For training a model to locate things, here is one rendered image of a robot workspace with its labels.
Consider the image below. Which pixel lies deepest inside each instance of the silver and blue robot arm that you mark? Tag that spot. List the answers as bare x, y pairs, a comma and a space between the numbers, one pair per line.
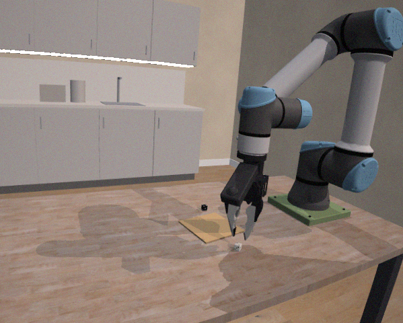
371, 36

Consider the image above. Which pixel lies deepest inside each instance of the tan flat mat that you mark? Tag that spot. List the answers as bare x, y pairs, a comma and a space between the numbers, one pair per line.
208, 228

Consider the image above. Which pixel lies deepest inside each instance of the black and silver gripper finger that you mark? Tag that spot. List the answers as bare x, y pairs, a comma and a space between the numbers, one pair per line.
253, 212
232, 215

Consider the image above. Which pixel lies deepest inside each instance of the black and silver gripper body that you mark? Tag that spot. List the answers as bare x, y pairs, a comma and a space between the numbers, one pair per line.
261, 180

